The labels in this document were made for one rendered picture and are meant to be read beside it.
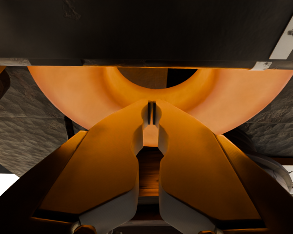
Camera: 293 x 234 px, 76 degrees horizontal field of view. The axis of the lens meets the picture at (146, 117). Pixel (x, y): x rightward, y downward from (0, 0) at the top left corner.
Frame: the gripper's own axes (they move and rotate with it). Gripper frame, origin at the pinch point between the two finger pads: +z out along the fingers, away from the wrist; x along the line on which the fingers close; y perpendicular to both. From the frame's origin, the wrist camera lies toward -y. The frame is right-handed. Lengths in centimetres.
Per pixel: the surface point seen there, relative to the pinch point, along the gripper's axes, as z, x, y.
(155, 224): 2.8, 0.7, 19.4
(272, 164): 10.0, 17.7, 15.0
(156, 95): 3.5, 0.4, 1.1
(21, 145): 22.1, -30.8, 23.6
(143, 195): 2.9, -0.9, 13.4
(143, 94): 3.3, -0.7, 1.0
